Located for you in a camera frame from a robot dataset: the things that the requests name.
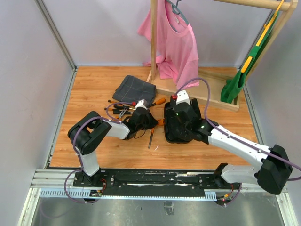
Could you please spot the small black screwdriver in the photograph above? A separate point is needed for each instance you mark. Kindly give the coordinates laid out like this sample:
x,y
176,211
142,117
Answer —
x,y
119,106
111,109

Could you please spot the orange black screwdriver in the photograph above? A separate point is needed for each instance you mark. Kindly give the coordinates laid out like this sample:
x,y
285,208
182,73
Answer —
x,y
158,102

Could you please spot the pink t-shirt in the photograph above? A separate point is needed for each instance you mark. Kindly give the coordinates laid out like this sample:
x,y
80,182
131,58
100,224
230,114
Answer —
x,y
176,46

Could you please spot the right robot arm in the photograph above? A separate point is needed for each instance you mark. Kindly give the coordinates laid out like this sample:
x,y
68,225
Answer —
x,y
269,166

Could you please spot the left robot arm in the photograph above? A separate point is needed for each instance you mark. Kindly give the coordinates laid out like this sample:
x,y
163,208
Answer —
x,y
88,133

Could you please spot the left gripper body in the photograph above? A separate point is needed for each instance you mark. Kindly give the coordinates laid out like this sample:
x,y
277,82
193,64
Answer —
x,y
148,124

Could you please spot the black plastic tool case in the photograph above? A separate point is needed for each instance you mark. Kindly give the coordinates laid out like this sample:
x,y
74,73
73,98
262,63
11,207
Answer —
x,y
166,126

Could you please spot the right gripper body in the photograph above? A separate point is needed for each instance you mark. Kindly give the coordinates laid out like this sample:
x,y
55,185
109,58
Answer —
x,y
172,117

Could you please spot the grey folded cloth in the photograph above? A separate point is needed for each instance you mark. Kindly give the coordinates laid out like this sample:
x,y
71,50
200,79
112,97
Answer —
x,y
133,89

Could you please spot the teal clothes hanger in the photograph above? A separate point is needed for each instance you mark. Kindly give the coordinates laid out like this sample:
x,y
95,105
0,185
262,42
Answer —
x,y
179,14

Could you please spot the orange handled pliers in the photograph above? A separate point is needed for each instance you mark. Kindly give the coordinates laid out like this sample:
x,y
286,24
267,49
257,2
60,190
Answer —
x,y
121,113

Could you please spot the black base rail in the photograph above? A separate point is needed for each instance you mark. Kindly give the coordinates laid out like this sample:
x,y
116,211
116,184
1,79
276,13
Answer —
x,y
176,184

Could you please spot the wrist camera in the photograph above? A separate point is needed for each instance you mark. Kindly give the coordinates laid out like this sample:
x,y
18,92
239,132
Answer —
x,y
141,104
183,97

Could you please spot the orange utility knife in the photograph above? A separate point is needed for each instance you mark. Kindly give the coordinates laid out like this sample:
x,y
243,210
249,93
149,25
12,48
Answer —
x,y
151,138

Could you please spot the wooden clothes rack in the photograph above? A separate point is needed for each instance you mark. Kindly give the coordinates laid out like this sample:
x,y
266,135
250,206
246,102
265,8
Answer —
x,y
215,78

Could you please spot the yellow clothes hanger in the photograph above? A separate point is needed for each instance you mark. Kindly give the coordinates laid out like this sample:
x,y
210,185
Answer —
x,y
254,51

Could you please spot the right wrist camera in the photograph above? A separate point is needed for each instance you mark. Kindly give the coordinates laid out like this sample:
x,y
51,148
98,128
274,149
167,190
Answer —
x,y
183,97

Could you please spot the green garment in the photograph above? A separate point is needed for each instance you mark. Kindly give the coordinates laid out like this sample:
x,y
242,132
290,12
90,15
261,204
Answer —
x,y
233,87

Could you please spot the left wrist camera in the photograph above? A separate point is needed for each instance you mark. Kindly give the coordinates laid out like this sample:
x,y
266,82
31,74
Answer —
x,y
141,104

